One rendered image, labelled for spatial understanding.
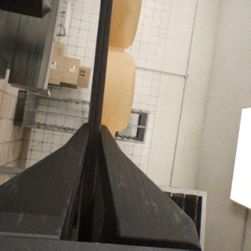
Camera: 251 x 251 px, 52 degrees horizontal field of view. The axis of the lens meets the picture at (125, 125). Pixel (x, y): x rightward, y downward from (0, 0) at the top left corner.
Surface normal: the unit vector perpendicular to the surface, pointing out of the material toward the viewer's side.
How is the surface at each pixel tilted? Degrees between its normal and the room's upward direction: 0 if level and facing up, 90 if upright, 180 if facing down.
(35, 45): 90
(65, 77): 92
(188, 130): 90
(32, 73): 90
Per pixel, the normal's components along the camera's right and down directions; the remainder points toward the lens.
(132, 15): 0.07, 0.54
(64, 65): 0.06, -0.11
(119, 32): 0.00, 0.82
